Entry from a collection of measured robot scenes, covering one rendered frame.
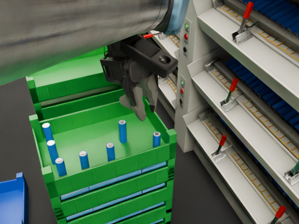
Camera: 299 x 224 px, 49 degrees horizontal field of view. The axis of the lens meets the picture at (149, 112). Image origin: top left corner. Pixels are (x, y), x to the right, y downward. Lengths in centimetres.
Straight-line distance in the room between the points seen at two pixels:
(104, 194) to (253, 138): 39
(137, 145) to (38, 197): 47
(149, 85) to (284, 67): 28
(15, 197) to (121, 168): 54
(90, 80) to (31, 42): 82
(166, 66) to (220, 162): 50
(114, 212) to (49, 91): 40
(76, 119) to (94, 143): 8
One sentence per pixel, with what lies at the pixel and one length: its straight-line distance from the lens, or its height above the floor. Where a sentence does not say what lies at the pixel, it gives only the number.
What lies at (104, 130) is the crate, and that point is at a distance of 87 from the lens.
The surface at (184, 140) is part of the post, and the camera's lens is 121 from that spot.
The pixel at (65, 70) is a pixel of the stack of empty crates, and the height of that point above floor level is 32.
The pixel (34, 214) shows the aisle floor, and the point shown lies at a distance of 114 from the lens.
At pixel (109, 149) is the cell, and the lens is 74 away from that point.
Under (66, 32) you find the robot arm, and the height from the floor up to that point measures 81.
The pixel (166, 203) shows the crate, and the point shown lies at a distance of 93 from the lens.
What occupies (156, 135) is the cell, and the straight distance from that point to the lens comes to 76.
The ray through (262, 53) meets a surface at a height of 55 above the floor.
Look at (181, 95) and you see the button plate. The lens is 113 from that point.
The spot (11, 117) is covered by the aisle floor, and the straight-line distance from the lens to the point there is 153.
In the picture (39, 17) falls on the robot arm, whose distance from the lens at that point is 20.
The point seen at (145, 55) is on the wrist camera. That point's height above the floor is 59.
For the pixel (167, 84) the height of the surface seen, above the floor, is 15.
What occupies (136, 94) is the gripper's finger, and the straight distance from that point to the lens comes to 68.
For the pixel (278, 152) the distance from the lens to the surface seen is 82.
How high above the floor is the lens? 90
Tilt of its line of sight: 39 degrees down
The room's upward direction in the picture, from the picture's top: straight up
